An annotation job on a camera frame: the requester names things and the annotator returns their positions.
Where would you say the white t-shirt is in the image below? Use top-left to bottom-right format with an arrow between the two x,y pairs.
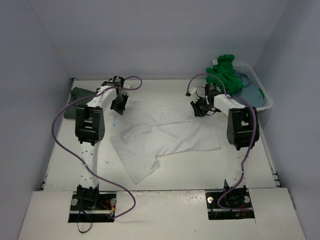
109,104 -> 221,185

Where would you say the dark grey t-shirt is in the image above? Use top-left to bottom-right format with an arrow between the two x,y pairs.
63,87 -> 97,120

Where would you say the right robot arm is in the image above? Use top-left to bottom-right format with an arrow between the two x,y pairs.
185,83 -> 260,206

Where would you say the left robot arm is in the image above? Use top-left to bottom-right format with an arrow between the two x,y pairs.
75,76 -> 129,210

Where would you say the green t-shirt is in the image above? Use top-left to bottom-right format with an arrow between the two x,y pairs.
205,54 -> 243,95

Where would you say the light blue t-shirt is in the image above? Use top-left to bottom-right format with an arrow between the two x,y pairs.
230,72 -> 264,108

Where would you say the white plastic laundry basket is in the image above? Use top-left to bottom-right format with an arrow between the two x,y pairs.
231,63 -> 273,111

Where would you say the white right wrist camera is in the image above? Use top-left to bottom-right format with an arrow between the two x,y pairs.
185,87 -> 200,99

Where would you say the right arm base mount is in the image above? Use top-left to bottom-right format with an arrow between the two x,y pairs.
205,186 -> 255,221

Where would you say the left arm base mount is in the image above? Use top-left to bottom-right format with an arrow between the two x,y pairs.
68,192 -> 117,223

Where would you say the black loop cable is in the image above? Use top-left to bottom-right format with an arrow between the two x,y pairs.
76,211 -> 93,234

